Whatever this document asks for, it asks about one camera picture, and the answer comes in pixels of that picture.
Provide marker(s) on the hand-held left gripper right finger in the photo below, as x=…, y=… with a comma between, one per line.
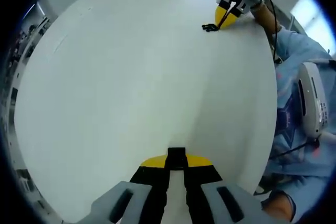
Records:
x=225, y=203

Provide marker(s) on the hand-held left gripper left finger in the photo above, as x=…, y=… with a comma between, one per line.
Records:
x=123, y=203

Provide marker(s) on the black pronged plastic buckle part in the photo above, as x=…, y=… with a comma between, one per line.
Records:
x=210, y=27

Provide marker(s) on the black plastic buckle socket part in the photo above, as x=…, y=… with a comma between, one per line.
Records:
x=177, y=155

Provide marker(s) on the person in blue shirt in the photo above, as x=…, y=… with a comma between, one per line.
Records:
x=296, y=171

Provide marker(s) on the grey chest-worn device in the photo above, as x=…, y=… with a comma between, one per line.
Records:
x=312, y=100

